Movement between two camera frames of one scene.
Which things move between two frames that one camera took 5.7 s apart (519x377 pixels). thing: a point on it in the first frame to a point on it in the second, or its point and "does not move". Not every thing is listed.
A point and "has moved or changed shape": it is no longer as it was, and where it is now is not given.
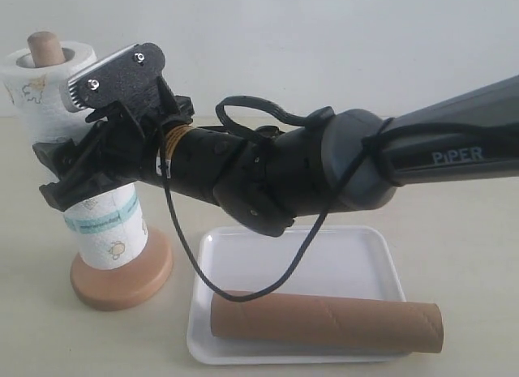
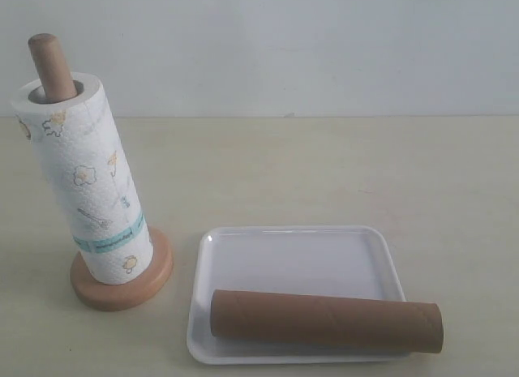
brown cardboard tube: [329, 321] does not move
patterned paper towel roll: [110, 233] has moved or changed shape
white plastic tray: [343, 262] does not move
